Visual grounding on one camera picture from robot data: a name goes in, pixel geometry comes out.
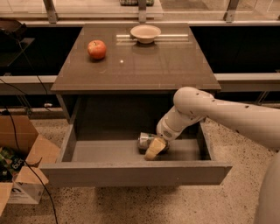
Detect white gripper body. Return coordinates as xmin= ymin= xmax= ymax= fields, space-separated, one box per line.
xmin=156 ymin=106 xmax=203 ymax=141

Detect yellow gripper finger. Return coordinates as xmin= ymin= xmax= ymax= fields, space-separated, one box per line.
xmin=144 ymin=137 xmax=168 ymax=160

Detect crushed green 7up can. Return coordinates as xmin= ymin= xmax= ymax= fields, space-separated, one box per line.
xmin=137 ymin=132 xmax=161 ymax=153

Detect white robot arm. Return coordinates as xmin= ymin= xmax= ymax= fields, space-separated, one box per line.
xmin=145 ymin=87 xmax=280 ymax=224

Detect grey cabinet with counter top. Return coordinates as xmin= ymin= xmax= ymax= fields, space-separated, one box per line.
xmin=52 ymin=23 xmax=221 ymax=115

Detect open grey top drawer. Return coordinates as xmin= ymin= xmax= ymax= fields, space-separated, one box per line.
xmin=39 ymin=95 xmax=233 ymax=187

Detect beige ceramic bowl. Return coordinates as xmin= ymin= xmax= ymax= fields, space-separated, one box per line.
xmin=130 ymin=24 xmax=161 ymax=44

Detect red apple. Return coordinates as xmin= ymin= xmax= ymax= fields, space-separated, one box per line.
xmin=87 ymin=40 xmax=107 ymax=60

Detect open cardboard box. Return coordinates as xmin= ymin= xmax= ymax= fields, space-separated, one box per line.
xmin=0 ymin=115 xmax=60 ymax=214

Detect snack packets in box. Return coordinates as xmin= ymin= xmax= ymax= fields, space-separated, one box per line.
xmin=0 ymin=147 xmax=25 ymax=182

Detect black device on shelf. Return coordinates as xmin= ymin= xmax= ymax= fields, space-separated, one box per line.
xmin=0 ymin=18 xmax=27 ymax=40

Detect black cable on floor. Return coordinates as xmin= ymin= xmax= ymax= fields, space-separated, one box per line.
xmin=0 ymin=78 xmax=60 ymax=224

